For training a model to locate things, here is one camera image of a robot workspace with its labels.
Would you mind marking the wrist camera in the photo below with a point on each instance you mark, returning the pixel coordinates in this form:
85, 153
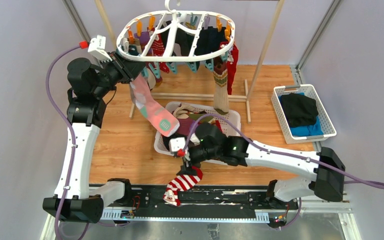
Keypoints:
177, 146
96, 47

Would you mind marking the pink sock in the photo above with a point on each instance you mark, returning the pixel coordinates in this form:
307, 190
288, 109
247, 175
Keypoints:
158, 116

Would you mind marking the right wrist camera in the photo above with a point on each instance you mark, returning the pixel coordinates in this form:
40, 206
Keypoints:
177, 146

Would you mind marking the purple sock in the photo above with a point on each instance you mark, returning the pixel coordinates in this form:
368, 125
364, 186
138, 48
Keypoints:
143, 38

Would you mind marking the tan striped hanging sock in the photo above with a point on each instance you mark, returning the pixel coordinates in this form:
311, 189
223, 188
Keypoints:
220, 75

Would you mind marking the black folded garment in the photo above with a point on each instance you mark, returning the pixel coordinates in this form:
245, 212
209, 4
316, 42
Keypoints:
299, 109

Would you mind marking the teal clip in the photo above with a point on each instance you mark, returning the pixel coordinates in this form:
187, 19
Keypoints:
193, 66

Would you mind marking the grey sock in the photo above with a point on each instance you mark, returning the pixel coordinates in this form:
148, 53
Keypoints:
151, 80

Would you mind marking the red patterned sock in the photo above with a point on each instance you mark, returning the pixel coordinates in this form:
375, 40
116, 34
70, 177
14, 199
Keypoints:
158, 50

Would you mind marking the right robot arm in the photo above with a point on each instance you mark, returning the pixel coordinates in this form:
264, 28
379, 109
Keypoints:
318, 172

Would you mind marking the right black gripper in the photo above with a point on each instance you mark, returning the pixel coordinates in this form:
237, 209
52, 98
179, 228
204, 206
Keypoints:
186, 169

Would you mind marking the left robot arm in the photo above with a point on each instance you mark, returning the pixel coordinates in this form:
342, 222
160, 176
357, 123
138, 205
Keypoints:
73, 201

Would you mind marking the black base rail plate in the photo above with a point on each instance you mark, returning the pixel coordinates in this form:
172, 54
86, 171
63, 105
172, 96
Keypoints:
224, 203

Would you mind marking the white side basket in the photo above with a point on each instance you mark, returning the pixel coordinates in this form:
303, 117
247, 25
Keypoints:
325, 124

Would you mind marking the red hanging sock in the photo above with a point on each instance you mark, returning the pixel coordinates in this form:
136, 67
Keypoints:
232, 61

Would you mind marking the black hanging sock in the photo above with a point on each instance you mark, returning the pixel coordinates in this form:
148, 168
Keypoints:
183, 44

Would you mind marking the blue folded garment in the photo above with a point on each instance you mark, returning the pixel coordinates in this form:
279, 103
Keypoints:
307, 131

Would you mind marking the white round clip hanger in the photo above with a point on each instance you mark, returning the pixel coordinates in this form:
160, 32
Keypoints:
190, 18

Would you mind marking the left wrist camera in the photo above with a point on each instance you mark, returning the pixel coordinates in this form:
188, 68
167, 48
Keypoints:
96, 47

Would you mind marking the white sock laundry basket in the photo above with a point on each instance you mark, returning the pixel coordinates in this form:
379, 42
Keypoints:
232, 116

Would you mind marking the red white striped sock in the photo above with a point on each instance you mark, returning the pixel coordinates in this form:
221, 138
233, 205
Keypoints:
181, 183

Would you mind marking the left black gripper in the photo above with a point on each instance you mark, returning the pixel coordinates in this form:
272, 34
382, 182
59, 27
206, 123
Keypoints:
128, 69

